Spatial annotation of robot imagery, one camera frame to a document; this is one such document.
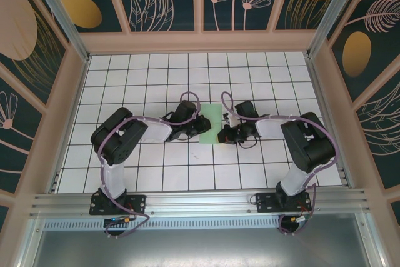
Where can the aluminium side rail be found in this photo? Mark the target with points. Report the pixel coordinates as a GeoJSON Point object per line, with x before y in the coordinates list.
{"type": "Point", "coordinates": [70, 123]}
{"type": "Point", "coordinates": [326, 117]}

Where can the green cloth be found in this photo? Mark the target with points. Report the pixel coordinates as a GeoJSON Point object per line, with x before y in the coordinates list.
{"type": "Point", "coordinates": [212, 129]}

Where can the grey metal sheet panel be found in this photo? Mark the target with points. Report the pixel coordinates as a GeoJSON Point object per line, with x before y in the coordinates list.
{"type": "Point", "coordinates": [200, 248]}

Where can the aluminium frame post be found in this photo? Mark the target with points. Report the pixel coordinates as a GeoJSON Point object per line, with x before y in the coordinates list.
{"type": "Point", "coordinates": [59, 13]}
{"type": "Point", "coordinates": [331, 10]}

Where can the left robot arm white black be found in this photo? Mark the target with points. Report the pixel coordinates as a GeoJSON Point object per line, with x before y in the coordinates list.
{"type": "Point", "coordinates": [118, 135]}

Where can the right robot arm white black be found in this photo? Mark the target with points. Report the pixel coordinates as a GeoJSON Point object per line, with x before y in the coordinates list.
{"type": "Point", "coordinates": [306, 145]}

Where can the aluminium mounting rail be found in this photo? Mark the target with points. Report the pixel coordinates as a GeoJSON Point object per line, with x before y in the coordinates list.
{"type": "Point", "coordinates": [200, 201]}

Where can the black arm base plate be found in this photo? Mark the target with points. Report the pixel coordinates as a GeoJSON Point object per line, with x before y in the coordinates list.
{"type": "Point", "coordinates": [265, 203]}
{"type": "Point", "coordinates": [137, 203]}

